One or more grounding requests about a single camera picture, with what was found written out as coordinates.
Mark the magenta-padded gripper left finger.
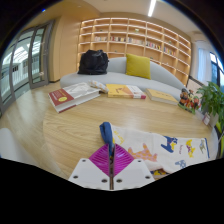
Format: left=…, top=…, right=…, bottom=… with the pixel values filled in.
left=68, top=143, right=112, bottom=191

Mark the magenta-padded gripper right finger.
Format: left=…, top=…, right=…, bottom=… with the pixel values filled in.
left=112, top=143, right=156, bottom=191

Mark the white towel with animal print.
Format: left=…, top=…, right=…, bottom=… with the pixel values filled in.
left=99, top=121, right=211, bottom=178

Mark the red and white book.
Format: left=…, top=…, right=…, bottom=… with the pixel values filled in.
left=47, top=82, right=101, bottom=114

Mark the flat yellow book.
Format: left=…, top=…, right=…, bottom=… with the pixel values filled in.
left=145, top=88, right=179, bottom=106

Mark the yellow book with red edge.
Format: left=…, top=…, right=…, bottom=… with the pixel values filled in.
left=105, top=83, right=147, bottom=100

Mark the small patterned pouch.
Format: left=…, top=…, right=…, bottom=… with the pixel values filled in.
left=88, top=79, right=110, bottom=94

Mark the colourful figurine set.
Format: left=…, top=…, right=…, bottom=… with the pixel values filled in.
left=177, top=87, right=201, bottom=115

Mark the light grey curved sofa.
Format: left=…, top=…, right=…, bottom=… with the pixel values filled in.
left=59, top=56, right=188, bottom=100

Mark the green potted plant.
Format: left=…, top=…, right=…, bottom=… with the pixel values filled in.
left=196, top=81, right=224, bottom=128

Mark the yellow cushion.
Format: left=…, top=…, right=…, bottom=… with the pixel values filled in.
left=125, top=53, right=152, bottom=80

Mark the black bag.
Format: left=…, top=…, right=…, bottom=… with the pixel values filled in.
left=77, top=49, right=110, bottom=76

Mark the white sheer curtain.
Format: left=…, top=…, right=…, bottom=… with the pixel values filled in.
left=196, top=41, right=213, bottom=84

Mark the dark framed window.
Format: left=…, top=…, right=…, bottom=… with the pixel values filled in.
left=209, top=51, right=224, bottom=93

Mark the long ceiling light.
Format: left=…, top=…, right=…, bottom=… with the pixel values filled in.
left=147, top=0, right=158, bottom=18

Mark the glass door with grey frame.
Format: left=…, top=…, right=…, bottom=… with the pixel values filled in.
left=0, top=20, right=55, bottom=116

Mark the wooden wall shelf unit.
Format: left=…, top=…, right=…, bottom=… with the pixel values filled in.
left=77, top=17, right=193, bottom=86

